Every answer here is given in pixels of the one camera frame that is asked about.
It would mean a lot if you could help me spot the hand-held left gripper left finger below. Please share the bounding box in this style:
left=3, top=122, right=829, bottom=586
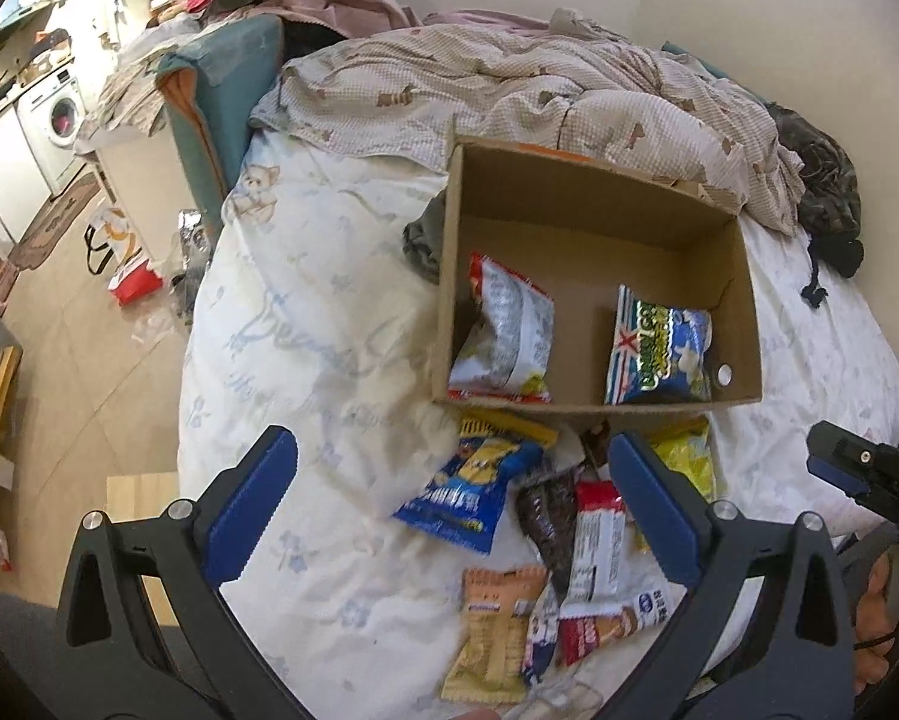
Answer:
left=55, top=424, right=323, bottom=720

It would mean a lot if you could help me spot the red silver foil snack packet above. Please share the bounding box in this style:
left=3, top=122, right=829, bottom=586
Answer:
left=447, top=251, right=557, bottom=406

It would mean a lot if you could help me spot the white floral bed sheet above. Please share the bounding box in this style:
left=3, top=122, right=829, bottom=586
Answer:
left=175, top=124, right=899, bottom=720

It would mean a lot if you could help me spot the blue popcorn snack packet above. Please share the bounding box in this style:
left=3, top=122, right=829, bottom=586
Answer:
left=604, top=283, right=714, bottom=406

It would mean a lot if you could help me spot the beige checkered blanket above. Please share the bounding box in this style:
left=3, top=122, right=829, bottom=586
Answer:
left=250, top=11, right=806, bottom=237

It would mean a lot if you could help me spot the clear packet of dark snack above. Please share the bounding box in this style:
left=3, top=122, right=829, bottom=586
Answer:
left=514, top=465, right=581, bottom=601

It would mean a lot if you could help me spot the brown cardboard box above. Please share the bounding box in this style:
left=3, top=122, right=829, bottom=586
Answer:
left=430, top=136, right=763, bottom=415

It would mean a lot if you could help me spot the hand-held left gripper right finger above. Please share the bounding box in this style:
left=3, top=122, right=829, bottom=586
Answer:
left=599, top=431, right=859, bottom=720

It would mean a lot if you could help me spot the dark patterned cloth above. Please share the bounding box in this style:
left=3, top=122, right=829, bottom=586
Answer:
left=764, top=101, right=866, bottom=308

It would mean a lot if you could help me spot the patterned cloth pile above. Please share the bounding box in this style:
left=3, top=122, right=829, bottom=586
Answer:
left=74, top=15, right=203, bottom=151

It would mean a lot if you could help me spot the brown floor mat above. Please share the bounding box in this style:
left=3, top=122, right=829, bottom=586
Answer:
left=10, top=169, right=101, bottom=271

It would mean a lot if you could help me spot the blue cartoon snack packet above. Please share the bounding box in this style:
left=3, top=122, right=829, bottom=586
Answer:
left=391, top=414, right=563, bottom=557

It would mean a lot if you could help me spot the black plastic bag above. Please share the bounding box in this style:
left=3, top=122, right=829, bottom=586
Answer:
left=175, top=208, right=214, bottom=316

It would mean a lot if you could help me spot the small brown snack bar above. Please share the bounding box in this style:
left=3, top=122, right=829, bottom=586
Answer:
left=580, top=420, right=615, bottom=470

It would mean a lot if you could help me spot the cartoon girl rice cake packet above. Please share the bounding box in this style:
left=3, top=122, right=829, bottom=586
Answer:
left=556, top=589, right=679, bottom=667

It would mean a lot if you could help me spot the yellow chip packet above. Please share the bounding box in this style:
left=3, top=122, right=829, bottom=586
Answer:
left=633, top=416, right=718, bottom=552

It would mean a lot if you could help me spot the red white shopping bag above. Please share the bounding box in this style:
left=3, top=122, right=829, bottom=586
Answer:
left=84, top=206, right=166, bottom=308

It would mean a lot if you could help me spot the narrow blue white packet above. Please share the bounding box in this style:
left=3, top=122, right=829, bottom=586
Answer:
left=520, top=585, right=563, bottom=687

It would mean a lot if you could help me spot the white washing machine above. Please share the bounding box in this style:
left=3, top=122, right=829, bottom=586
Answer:
left=16, top=64, right=91, bottom=196

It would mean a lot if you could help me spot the beige cracker packet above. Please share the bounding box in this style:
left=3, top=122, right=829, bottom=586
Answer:
left=440, top=566, right=551, bottom=706

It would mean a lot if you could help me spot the red white label-side packet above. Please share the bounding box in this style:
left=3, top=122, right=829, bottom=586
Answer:
left=559, top=478, right=629, bottom=620

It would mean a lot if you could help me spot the teal cushion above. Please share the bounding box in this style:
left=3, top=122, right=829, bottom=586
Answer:
left=157, top=13, right=285, bottom=218

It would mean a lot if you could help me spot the grey cloth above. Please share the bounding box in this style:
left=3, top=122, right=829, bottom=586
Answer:
left=402, top=199, right=450, bottom=286

